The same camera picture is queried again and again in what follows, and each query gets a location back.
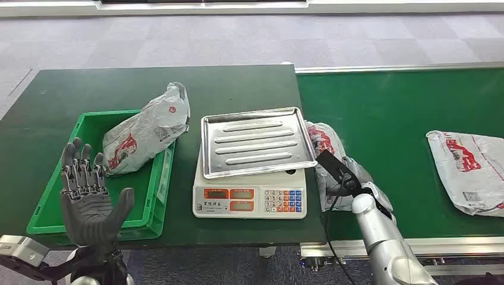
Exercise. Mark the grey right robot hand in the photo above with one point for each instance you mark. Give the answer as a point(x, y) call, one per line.
point(354, 173)

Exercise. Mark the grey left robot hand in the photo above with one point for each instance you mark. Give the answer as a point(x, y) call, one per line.
point(88, 212)

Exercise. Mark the grey red-print package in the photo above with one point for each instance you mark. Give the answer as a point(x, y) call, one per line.
point(327, 141)
point(468, 173)

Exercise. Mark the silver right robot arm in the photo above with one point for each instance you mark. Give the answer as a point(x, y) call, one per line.
point(388, 244)

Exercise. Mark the grey package with round logo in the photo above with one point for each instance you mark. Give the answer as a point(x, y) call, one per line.
point(145, 130)

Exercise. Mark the flat grey red-print package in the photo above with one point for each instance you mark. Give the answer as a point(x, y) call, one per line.
point(468, 173)

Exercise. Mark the green plastic bin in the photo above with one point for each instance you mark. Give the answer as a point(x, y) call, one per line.
point(145, 188)

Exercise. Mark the steel scale tray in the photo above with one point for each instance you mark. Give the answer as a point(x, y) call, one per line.
point(256, 141)

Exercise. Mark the white electronic scale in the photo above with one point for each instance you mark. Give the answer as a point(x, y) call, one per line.
point(248, 192)

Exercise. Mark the green-topped table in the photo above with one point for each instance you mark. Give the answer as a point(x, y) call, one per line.
point(118, 90)

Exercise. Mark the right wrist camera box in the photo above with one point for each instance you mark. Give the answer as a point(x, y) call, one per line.
point(334, 167)

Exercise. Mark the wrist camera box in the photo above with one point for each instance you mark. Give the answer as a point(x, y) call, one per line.
point(334, 167)
point(21, 249)

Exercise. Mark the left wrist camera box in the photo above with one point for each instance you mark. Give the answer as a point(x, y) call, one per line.
point(21, 249)

